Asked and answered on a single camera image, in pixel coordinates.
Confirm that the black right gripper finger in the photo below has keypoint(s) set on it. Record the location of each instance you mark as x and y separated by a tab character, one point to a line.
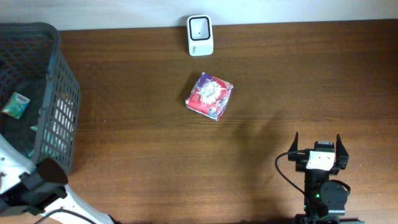
294	146
340	149

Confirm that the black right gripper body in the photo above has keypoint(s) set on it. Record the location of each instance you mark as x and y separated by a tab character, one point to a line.
301	158

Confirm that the red purple package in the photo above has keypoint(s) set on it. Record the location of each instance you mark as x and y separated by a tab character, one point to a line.
209	96

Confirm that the teal Kleenex tissue pack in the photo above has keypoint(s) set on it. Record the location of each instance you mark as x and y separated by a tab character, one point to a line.
16	105

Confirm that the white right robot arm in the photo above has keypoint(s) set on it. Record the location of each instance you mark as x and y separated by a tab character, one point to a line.
324	198

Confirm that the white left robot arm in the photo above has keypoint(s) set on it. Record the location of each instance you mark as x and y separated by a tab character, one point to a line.
42	189

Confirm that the white barcode scanner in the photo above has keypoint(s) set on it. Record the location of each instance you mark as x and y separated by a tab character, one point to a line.
200	35

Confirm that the grey plastic basket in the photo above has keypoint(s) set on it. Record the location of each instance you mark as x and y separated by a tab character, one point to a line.
33	65

